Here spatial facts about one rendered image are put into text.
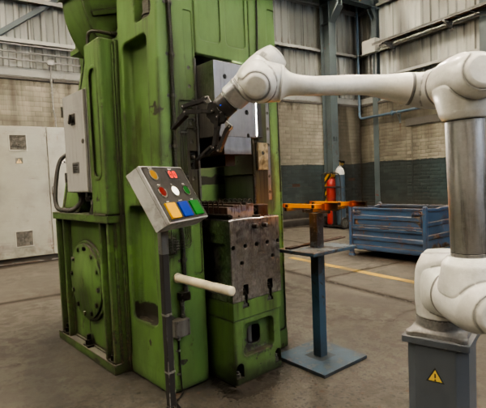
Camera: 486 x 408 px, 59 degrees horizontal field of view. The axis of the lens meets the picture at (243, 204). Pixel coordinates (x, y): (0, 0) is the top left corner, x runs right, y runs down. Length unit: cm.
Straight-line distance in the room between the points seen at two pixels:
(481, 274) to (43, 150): 674
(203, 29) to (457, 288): 190
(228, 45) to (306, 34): 874
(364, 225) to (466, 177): 493
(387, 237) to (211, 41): 410
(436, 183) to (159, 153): 877
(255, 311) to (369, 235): 388
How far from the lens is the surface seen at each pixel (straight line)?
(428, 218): 577
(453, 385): 156
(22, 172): 731
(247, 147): 244
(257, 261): 242
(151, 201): 180
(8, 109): 805
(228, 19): 274
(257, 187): 268
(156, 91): 232
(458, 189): 130
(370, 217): 611
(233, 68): 246
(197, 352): 252
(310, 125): 1069
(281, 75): 121
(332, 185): 974
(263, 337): 264
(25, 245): 734
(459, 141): 129
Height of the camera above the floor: 112
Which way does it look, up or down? 3 degrees down
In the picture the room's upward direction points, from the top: 2 degrees counter-clockwise
